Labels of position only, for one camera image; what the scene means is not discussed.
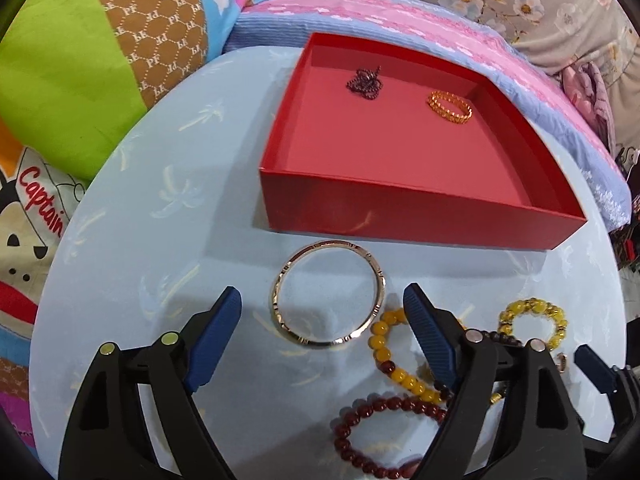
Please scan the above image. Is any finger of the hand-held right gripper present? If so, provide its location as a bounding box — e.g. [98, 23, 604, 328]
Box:
[574, 344, 640, 411]

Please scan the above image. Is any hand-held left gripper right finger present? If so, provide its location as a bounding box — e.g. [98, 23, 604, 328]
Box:
[402, 282, 586, 480]

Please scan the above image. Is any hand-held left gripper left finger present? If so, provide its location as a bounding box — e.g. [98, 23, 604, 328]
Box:
[59, 286, 242, 480]

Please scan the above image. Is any yellow round bead bracelet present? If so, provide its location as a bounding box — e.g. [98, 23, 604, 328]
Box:
[369, 307, 453, 406]

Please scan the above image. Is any yellow crystal bead bracelet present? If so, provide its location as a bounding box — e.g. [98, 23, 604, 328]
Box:
[497, 299, 568, 352]

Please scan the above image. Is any rose gold bangle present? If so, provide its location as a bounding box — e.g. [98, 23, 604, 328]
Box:
[270, 241, 388, 348]

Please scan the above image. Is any red cardboard box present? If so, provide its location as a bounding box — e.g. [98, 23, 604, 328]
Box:
[259, 32, 588, 252]

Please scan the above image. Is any dark red bead bracelet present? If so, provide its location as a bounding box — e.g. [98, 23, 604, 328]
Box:
[332, 395, 448, 480]

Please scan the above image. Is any purple cloth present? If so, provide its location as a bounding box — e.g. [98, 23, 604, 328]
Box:
[560, 60, 618, 156]

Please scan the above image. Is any cartoon printed colourful pillow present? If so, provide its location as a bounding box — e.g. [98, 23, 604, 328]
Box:
[0, 0, 321, 461]

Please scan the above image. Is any pink blue striped blanket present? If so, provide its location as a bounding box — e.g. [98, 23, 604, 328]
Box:
[235, 0, 631, 231]

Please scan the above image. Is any gold chain bracelet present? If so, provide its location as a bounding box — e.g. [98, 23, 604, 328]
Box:
[426, 90, 474, 126]

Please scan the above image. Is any dark beaded necklace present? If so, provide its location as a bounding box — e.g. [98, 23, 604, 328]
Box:
[346, 66, 385, 97]

